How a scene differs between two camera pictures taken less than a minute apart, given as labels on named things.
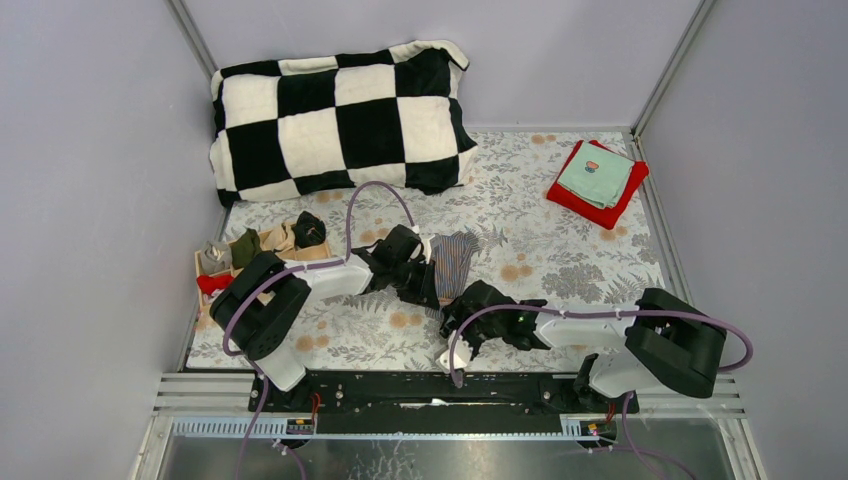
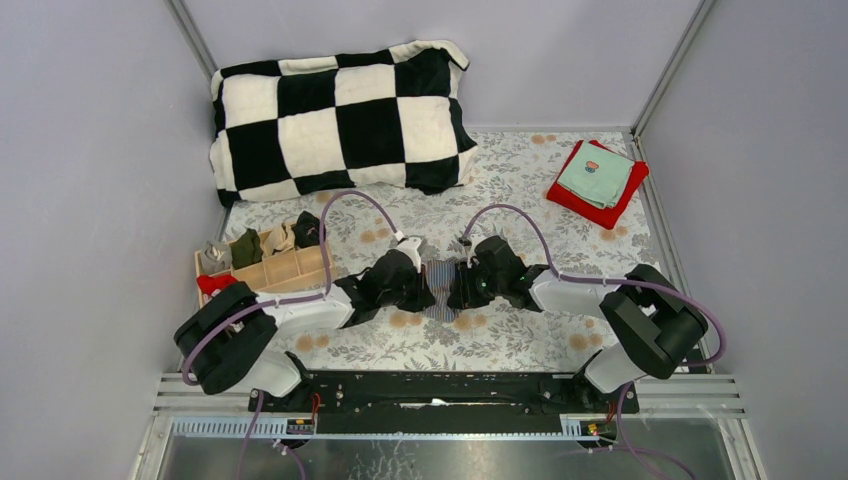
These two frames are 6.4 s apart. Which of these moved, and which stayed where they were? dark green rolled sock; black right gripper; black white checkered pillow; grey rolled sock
Moved: black right gripper
Stayed: dark green rolled sock; grey rolled sock; black white checkered pillow
